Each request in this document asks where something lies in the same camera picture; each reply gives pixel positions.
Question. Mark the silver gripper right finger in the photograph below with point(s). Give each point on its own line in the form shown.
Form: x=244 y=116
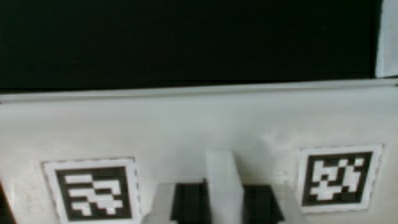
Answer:
x=265 y=210

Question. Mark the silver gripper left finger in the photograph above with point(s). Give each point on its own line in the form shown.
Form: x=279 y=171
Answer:
x=180 y=204

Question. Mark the white door panel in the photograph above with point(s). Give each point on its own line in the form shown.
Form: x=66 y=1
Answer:
x=164 y=125

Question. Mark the white cabinet box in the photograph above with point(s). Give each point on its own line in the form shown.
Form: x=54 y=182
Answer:
x=386 y=68

